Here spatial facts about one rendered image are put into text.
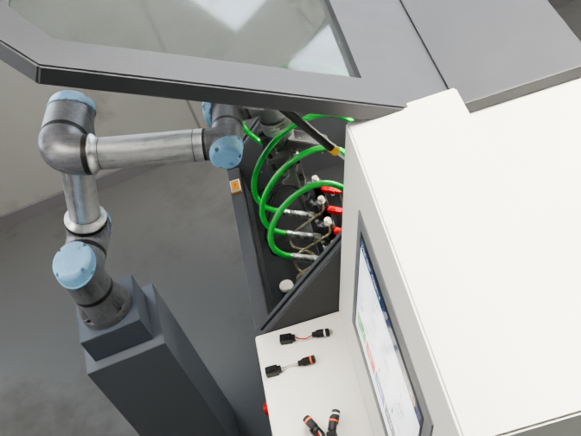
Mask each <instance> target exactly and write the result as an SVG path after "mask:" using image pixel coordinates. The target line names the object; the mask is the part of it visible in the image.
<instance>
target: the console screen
mask: <svg viewBox="0 0 581 436"><path fill-rule="evenodd" d="M352 323H353V326H354V331H355V335H356V337H357V341H358V344H359V346H360V350H361V355H362V358H363V362H364V364H365V367H366V371H367V376H368V379H369V382H370V385H371V388H372V391H373V397H374V399H375V403H376V406H377V409H378V412H379V415H380V420H381V424H382V426H383V430H384V433H385V435H386V436H432V432H433V427H434V424H433V421H432V418H431V414H430V412H429V409H428V407H427V404H426V401H425V397H424V394H423V391H422V388H421V386H420V384H419V381H418V377H417V374H416V371H415V368H414V366H413V363H412V359H411V357H410V354H409V351H408V348H407V346H406V343H405V339H404V336H403V333H402V330H401V328H400V326H399V321H398V319H397V316H396V313H395V310H394V308H393V303H392V300H391V299H390V296H389V293H388V290H387V288H386V283H385V280H384V278H383V275H382V272H381V270H380V266H379V263H378V260H377V258H376V255H375V252H374V248H373V245H372V242H371V241H370V238H369V235H368V232H367V228H366V225H365V222H364V220H363V217H362V214H361V211H360V210H359V211H358V225H357V240H356V255H355V270H354V299H353V314H352Z"/></svg>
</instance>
